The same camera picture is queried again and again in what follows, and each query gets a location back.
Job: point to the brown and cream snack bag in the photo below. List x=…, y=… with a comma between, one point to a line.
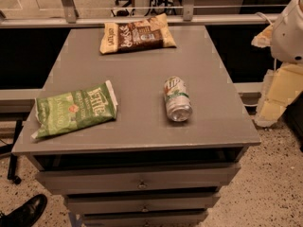
x=140, y=35

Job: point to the grey drawer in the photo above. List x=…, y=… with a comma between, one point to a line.
x=145, y=219
x=143, y=203
x=112, y=180

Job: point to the black stand with caster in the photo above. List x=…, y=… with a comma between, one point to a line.
x=7, y=148

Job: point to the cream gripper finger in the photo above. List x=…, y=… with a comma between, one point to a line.
x=264, y=38
x=279, y=90

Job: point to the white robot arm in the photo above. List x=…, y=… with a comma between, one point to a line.
x=287, y=36

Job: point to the black office chair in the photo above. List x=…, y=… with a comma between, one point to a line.
x=123, y=12

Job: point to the black leather shoe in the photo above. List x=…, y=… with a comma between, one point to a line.
x=25, y=215

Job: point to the middle grey drawer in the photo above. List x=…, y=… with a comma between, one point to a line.
x=143, y=203

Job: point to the bottom grey drawer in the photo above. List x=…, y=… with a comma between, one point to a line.
x=145, y=219

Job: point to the green Kettle chips bag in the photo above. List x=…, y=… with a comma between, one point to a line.
x=75, y=110

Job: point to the top grey drawer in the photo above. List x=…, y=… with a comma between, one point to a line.
x=112, y=180

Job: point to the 7up soda can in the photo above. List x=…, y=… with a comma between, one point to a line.
x=178, y=106

